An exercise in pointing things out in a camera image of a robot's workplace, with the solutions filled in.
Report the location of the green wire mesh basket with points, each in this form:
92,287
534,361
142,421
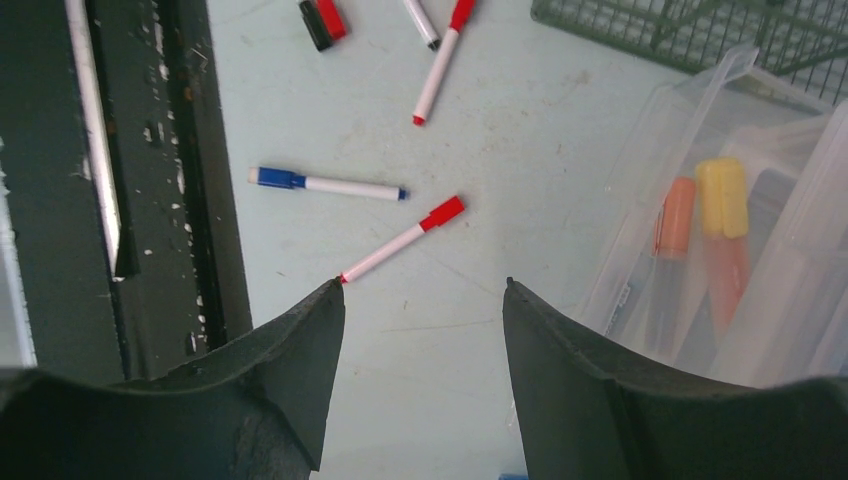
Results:
801,41

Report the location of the red cap marker middle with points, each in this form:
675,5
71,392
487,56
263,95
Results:
439,216

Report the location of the red cap marker upper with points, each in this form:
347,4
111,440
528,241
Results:
460,16

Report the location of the yellow highlighter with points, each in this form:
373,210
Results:
722,188

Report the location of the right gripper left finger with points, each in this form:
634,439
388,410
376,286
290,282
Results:
255,408

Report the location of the red cap marker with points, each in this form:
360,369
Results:
460,16
439,216
332,19

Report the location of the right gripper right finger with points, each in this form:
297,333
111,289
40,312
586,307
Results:
589,408

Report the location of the black cap marker upper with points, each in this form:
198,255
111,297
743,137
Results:
423,24

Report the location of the black cap marker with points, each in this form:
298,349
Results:
315,25
423,24

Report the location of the blue cap whiteboard marker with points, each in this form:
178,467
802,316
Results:
289,180

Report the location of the black front rail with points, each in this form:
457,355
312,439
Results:
120,249

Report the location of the orange cap clear highlighter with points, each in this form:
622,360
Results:
670,252

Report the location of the black cap marker lower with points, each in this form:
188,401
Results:
315,25

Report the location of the white plastic drawer organizer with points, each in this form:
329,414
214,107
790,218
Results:
791,322

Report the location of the red cap marker lower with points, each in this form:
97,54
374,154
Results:
332,19

